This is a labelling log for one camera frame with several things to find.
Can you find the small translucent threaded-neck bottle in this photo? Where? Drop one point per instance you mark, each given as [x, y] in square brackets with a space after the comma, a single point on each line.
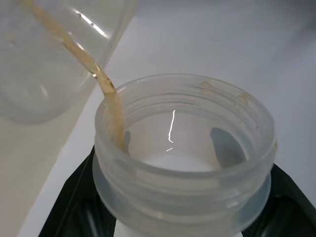
[177, 187]

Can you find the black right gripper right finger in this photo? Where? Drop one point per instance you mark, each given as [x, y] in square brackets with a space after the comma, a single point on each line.
[288, 212]

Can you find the tan liquid stream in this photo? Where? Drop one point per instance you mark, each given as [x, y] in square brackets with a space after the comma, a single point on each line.
[74, 47]

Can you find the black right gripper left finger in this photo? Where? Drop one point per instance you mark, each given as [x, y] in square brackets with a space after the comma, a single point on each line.
[76, 209]

